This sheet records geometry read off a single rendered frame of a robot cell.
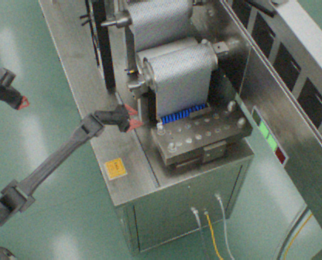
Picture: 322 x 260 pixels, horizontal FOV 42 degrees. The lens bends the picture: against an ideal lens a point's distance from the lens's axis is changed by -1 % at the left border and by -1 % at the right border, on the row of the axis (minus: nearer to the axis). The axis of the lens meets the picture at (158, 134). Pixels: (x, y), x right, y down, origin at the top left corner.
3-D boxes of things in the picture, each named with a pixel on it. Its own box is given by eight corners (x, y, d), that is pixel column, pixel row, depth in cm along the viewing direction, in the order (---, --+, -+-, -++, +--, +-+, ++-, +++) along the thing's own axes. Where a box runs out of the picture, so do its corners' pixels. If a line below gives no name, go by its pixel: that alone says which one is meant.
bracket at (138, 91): (132, 118, 198) (128, 76, 172) (145, 114, 199) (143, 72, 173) (136, 127, 196) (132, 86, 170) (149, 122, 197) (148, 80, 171)
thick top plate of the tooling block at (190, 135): (152, 135, 185) (152, 128, 180) (234, 107, 193) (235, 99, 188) (166, 165, 177) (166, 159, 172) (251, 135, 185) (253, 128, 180)
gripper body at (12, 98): (8, 84, 180) (-3, 80, 173) (25, 97, 177) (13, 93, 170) (1, 97, 181) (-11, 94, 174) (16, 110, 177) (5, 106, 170)
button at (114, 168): (105, 165, 185) (104, 162, 183) (120, 159, 187) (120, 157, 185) (110, 179, 182) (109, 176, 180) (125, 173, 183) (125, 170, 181)
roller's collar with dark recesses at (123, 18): (113, 22, 175) (111, 9, 170) (127, 18, 176) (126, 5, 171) (118, 32, 172) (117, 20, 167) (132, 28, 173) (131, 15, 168)
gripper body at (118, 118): (124, 132, 172) (108, 132, 168) (115, 114, 177) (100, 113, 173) (131, 122, 168) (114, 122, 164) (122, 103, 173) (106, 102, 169)
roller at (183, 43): (135, 66, 187) (134, 46, 177) (188, 49, 192) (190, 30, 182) (145, 85, 181) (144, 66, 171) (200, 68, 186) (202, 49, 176)
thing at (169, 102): (156, 118, 184) (155, 93, 168) (205, 102, 188) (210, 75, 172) (156, 120, 183) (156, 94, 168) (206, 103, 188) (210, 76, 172)
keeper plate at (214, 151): (200, 159, 186) (203, 147, 176) (221, 152, 187) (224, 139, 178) (203, 164, 184) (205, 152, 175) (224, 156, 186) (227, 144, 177)
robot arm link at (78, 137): (20, 213, 149) (-2, 192, 149) (22, 213, 154) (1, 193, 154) (106, 129, 159) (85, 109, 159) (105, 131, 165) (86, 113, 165)
